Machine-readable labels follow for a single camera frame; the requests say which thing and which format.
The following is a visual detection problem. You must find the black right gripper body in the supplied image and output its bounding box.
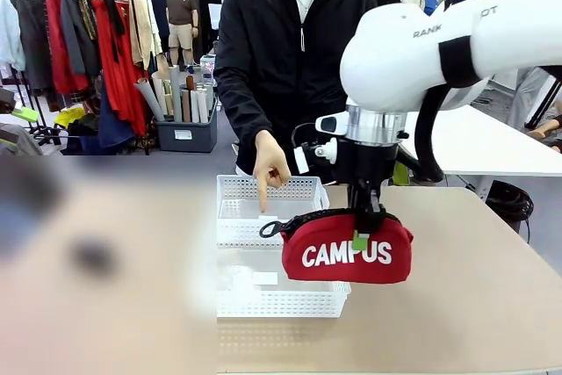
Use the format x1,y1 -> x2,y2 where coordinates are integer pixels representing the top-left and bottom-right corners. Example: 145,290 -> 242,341
346,140 -> 401,194

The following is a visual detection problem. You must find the red CAMPUS pencil case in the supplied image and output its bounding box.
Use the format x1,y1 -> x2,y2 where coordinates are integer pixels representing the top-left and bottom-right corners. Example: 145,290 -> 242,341
258,206 -> 414,283

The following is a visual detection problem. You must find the person's right hand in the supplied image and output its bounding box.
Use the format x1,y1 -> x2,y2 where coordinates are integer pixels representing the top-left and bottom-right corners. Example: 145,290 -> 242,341
253,128 -> 293,213

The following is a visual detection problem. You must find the grey cloth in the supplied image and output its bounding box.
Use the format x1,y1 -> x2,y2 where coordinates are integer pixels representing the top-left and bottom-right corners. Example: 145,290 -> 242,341
0,122 -> 44,156

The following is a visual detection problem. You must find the green bag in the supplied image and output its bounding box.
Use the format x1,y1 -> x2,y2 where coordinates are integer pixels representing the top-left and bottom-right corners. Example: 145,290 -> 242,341
392,159 -> 413,187

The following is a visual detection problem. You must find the yellow garment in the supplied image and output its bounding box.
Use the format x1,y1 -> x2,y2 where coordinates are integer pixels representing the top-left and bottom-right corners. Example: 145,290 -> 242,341
53,105 -> 85,129

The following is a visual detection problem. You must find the red coat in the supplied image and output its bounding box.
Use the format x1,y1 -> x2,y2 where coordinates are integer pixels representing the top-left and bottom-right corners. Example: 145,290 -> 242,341
45,0 -> 91,95

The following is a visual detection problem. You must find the dark grey coat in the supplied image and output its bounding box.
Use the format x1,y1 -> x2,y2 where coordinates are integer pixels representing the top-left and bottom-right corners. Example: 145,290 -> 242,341
11,0 -> 56,95

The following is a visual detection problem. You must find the light blue fleece garment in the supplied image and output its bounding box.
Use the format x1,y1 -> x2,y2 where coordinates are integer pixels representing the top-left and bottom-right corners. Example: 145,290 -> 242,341
0,0 -> 26,72

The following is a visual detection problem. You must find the navy cloth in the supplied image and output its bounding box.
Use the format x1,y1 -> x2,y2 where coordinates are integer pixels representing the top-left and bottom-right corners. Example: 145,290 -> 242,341
97,84 -> 136,150

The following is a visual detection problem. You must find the charcoal jacket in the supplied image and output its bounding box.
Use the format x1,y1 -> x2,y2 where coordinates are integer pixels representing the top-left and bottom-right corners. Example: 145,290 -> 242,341
60,0 -> 103,77

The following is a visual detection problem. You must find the long red dress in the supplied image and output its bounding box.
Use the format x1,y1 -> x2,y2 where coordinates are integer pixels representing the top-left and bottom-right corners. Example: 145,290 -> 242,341
90,0 -> 153,137

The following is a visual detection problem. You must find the white table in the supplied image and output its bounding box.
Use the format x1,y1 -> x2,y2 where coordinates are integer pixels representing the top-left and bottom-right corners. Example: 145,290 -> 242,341
401,102 -> 562,194

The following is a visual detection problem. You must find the white perforated plastic basket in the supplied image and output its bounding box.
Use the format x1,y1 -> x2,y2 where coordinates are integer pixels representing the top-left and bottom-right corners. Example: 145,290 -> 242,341
216,174 -> 331,249
216,242 -> 352,319

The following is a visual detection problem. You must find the slanted grey paper roll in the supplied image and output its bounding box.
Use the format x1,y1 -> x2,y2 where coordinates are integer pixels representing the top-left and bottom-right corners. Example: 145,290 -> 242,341
133,77 -> 167,123

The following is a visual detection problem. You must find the black scarf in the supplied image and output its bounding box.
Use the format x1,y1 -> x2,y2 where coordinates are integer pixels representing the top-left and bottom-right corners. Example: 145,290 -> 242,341
101,0 -> 127,64

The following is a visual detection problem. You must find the cream paper roll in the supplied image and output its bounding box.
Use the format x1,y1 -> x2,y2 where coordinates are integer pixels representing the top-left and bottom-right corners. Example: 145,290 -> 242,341
151,70 -> 170,119

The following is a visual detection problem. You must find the beige garment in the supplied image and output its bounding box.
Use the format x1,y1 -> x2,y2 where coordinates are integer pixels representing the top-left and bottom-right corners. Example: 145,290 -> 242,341
128,0 -> 155,71

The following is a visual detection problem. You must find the tall grey paper roll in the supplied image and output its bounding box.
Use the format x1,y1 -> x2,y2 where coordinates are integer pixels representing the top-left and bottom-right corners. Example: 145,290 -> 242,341
168,64 -> 184,124

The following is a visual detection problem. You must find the person in black jacket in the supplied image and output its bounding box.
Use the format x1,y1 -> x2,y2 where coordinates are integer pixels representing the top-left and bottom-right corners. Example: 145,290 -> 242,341
213,0 -> 378,187

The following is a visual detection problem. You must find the grey storage bin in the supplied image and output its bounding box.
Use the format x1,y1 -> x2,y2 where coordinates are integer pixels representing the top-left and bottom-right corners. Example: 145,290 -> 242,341
154,100 -> 220,153

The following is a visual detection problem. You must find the brown paper roll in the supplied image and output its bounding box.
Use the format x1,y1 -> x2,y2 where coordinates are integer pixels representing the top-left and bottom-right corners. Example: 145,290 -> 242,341
184,75 -> 197,124

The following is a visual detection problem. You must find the background person dark shirt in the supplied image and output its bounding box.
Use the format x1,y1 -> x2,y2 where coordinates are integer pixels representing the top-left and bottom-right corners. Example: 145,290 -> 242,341
126,0 -> 171,55

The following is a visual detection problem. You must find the white paper roll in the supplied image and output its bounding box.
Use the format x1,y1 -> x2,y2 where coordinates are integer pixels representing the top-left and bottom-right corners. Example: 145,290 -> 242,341
196,87 -> 210,125

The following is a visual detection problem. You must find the background man brown shirt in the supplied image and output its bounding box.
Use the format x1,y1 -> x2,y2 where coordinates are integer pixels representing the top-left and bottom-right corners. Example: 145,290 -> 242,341
162,0 -> 201,67

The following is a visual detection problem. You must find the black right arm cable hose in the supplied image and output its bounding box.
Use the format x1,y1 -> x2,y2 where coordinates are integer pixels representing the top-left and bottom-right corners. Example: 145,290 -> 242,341
394,84 -> 449,184

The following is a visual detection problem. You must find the white camera cable plug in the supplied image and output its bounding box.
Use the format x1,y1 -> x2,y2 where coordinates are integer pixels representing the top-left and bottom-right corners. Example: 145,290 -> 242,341
292,143 -> 311,175

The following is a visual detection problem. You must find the black cable bundle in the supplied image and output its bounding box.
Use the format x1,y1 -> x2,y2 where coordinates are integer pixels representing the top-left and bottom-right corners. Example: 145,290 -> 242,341
486,179 -> 535,221

